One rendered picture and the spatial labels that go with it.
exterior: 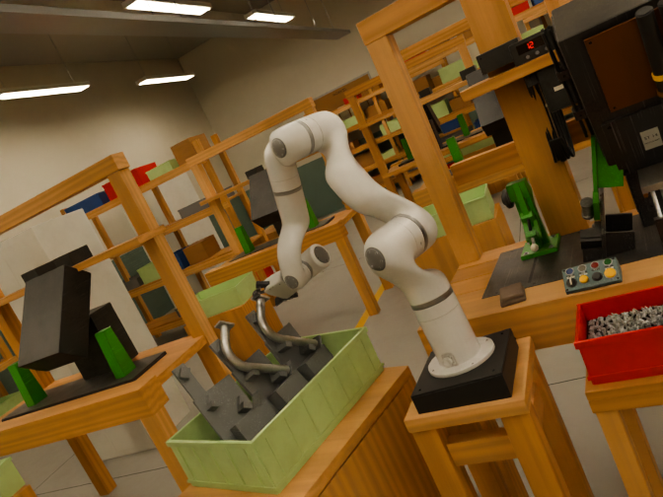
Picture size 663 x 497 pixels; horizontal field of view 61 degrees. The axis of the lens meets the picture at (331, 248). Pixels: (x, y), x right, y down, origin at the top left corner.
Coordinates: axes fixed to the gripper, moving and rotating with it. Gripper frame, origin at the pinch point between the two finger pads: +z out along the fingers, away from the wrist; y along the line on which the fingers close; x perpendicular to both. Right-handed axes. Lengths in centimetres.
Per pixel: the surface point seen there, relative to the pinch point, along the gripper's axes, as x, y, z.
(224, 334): 14.3, 13.1, 6.0
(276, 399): 33.9, -5.9, 5.1
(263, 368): 24.2, -0.7, 4.3
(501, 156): -50, -70, -66
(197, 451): 50, 18, 13
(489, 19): -74, -35, -95
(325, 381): 34.3, -9.9, -15.4
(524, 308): 24, -47, -67
